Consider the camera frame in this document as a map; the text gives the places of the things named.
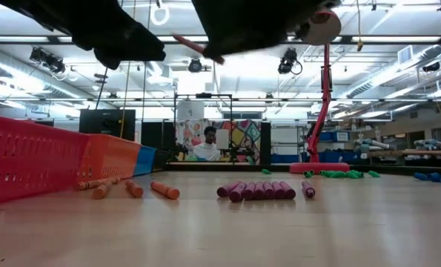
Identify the black screen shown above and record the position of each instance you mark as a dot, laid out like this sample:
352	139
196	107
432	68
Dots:
107	124

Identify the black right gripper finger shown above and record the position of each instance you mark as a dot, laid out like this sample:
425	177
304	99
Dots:
235	26

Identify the red desk lamp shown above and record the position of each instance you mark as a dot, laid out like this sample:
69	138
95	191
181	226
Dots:
325	92

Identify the blue storage bin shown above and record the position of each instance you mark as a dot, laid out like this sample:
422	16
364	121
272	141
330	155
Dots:
327	136

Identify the brown crayon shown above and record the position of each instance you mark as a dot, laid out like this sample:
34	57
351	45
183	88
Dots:
194	46

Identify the small green plastic piece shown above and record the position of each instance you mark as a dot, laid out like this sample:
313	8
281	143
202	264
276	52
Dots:
355	174
306	174
331	175
266	171
338	175
324	173
348	175
312	173
374	174
361	173

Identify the black aluminium table frame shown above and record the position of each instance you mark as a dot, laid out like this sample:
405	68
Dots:
242	167

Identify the small blue plastic piece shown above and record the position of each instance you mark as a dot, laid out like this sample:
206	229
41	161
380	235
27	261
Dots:
435	177
421	176

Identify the red plastic basket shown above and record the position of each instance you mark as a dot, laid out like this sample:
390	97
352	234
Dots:
27	159

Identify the person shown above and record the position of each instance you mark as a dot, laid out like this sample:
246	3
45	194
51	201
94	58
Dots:
207	152

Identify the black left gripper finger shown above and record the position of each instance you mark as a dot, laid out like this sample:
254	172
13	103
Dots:
108	61
112	33

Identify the black ceiling spotlight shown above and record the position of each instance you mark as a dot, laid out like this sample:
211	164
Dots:
288	61
195	65
47	61

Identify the black speaker column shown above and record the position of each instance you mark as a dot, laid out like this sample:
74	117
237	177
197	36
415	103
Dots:
265	142

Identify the white monitor back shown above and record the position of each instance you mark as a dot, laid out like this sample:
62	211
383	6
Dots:
222	139

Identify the long wooden table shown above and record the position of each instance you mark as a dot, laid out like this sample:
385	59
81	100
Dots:
409	153

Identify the black panel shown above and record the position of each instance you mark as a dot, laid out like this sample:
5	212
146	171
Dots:
157	135

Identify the orange plastic basket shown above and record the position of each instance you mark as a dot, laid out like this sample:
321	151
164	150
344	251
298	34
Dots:
109	155

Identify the blue plastic basket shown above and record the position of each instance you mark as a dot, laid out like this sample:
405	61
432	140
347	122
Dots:
145	160

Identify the colourful mural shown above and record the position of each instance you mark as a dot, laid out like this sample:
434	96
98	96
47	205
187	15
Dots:
242	137

